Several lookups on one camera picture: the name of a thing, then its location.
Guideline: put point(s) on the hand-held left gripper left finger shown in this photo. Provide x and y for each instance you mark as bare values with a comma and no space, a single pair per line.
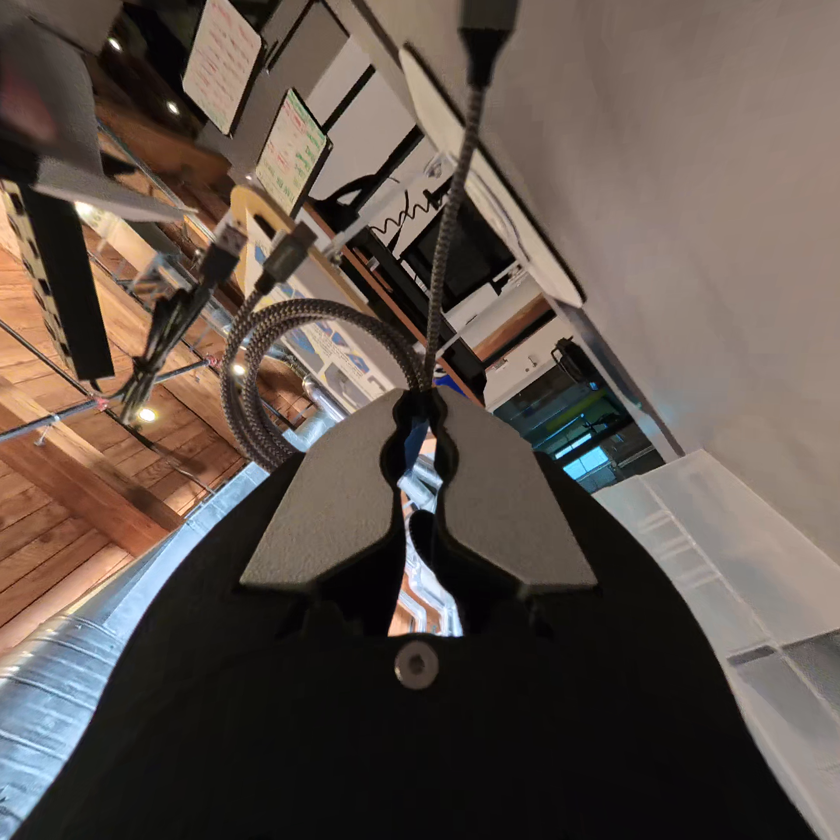
321,512

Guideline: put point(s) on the whiteboard with green writing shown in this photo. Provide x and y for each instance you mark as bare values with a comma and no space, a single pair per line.
289,157

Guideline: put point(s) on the clear plastic bin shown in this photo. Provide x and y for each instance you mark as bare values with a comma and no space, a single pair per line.
754,590

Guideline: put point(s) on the whiteboard with red underlines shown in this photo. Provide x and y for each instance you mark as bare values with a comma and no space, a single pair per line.
220,65

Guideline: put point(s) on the brown-edged black desk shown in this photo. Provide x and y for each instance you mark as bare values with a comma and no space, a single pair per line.
518,321

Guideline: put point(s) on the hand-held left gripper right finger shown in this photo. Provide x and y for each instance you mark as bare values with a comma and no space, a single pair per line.
512,518

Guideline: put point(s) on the black monitor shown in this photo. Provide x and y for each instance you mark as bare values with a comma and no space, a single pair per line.
459,262

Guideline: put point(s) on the silver ceiling air duct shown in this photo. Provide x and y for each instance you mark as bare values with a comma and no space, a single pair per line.
65,689

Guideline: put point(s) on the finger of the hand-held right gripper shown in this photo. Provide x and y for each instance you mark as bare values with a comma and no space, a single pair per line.
98,187

